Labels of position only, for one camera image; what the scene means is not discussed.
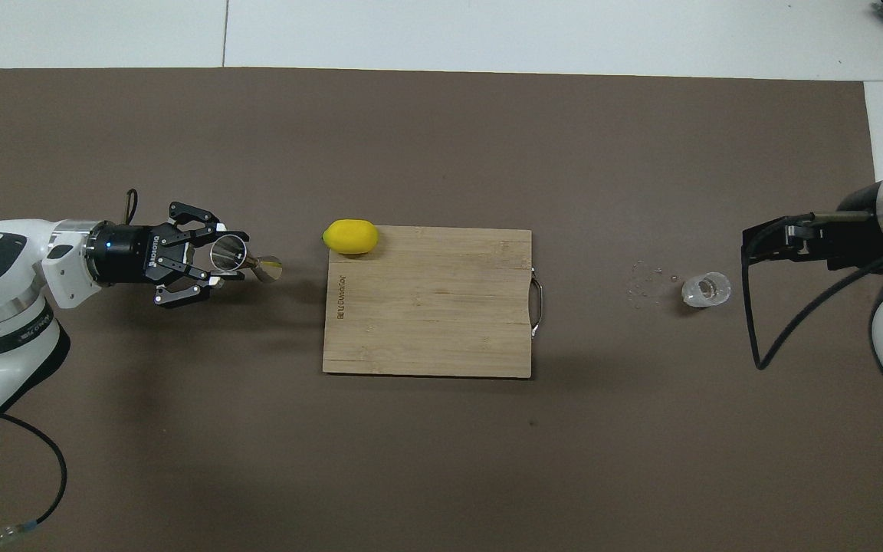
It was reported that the small clear glass cup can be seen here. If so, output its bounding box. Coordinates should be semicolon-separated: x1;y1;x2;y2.
681;271;732;309

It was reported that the bamboo cutting board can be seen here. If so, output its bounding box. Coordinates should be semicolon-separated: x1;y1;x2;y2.
323;225;543;380

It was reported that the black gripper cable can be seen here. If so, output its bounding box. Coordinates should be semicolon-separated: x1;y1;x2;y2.
0;188;140;552
740;213;883;371

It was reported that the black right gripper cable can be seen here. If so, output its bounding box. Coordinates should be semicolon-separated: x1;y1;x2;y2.
740;213;883;371

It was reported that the yellow lemon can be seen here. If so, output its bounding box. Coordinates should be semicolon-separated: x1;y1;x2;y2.
323;219;379;255

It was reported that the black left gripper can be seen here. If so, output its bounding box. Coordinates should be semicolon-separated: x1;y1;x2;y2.
89;201;250;310

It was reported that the steel double jigger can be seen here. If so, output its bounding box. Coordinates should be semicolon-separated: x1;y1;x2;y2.
210;236;285;283

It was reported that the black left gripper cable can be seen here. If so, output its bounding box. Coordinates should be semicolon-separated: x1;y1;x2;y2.
0;188;140;552

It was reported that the brown table mat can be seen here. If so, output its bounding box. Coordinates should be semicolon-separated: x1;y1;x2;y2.
0;67;883;552

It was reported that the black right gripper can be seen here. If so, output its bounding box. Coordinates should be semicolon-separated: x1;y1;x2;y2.
741;180;883;271

